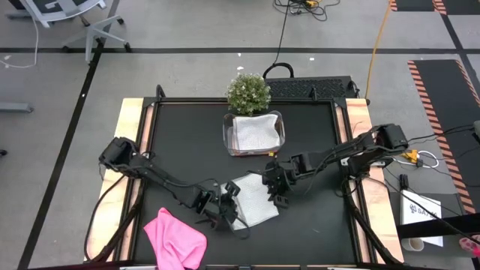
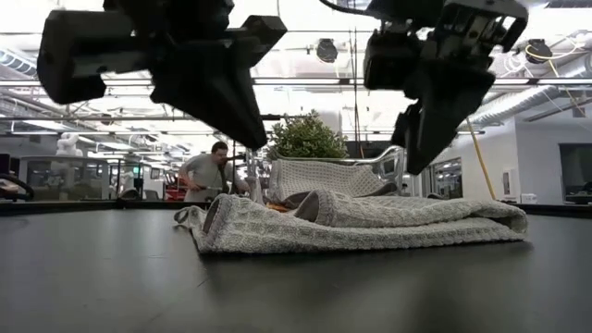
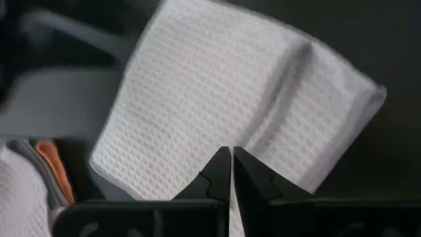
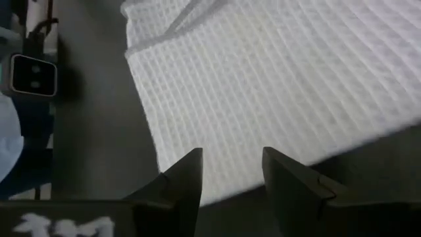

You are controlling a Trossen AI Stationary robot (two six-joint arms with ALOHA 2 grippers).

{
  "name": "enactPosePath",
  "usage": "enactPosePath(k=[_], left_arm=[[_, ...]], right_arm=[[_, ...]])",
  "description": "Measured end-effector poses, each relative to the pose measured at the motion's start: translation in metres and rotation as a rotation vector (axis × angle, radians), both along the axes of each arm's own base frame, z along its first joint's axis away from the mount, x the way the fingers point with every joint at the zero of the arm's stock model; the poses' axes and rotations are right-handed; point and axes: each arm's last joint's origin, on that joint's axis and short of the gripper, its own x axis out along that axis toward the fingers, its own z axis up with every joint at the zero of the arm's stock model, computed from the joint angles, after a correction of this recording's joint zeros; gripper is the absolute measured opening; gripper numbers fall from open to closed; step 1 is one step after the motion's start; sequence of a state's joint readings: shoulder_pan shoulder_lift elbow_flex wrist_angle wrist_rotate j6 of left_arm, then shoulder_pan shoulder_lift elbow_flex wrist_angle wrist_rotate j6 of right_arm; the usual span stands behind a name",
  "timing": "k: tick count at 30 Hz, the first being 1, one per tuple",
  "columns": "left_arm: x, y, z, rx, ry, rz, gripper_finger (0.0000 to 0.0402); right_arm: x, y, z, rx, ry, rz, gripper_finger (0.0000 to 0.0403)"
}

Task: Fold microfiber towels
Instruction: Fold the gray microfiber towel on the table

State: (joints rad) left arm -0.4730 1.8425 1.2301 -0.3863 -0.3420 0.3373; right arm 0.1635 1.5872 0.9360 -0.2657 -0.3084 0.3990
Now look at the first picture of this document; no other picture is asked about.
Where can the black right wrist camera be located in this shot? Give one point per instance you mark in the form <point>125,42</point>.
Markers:
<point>305,163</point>

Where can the yellow plug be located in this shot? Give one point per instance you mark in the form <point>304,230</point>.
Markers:
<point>411,155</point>

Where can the black perforated computer case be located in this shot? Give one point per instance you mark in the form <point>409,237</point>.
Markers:
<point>307,88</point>

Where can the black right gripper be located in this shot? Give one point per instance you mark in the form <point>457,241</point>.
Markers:
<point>277,176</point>

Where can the pink object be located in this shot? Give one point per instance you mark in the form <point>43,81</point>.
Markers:
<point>470,245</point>

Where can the grey waffle towel with tag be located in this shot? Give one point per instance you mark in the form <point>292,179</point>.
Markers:
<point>255,131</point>

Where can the clear plastic bin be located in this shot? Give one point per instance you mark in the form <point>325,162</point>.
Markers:
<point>226,131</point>

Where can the small black device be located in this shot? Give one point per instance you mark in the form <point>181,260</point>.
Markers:
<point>404,182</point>

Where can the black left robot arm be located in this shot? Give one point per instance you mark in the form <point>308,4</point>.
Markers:
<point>150,168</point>

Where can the white printed booklet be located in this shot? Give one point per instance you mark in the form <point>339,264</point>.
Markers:
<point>416,202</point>

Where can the black aluminium table frame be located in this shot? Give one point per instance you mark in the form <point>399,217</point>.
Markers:
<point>180,100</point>

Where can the wooden table side board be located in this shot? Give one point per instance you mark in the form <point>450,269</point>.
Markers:
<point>358,107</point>
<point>129,112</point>

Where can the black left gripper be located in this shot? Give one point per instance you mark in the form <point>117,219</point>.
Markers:
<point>225,208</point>

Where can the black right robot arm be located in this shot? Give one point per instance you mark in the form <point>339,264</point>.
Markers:
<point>375,146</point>

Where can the grey desk foot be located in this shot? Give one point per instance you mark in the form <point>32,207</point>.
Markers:
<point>15,107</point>

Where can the pink microfiber towel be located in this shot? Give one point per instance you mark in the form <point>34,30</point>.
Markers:
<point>176,243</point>

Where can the artificial green potted plant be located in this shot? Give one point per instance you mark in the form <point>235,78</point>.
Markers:
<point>248,93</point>

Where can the beige tape roll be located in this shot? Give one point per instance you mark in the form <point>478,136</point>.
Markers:
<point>404,245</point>

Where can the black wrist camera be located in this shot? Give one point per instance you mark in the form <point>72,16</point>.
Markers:
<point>305,163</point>
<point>202,198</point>

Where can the large orange striped floor mat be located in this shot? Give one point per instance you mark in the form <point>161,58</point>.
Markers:
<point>446,105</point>

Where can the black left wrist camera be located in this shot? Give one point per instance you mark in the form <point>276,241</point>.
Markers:
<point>202,198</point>

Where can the black bar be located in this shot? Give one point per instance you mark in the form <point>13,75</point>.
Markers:
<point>442,225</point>

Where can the grey office chair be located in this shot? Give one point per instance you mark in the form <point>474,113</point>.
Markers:
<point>91,37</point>

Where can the small orange striped floor mat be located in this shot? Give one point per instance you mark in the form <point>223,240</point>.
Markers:
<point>412,4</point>

